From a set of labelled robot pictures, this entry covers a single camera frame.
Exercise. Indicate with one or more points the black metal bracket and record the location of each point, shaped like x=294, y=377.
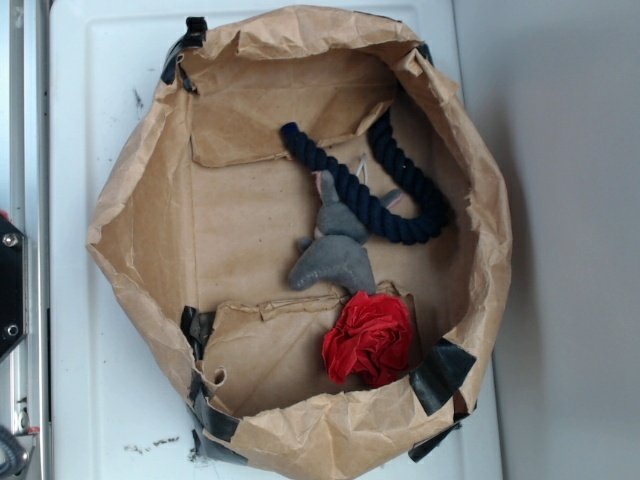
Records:
x=12, y=288

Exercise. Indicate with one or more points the brown paper bag bin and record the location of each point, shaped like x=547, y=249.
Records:
x=196, y=230

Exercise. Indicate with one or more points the aluminium frame rail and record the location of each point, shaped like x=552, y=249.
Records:
x=26, y=425

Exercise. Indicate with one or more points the crumpled red paper ball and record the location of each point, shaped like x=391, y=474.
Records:
x=371, y=339

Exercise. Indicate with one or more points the grey plush mouse toy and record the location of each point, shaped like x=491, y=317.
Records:
x=336, y=253

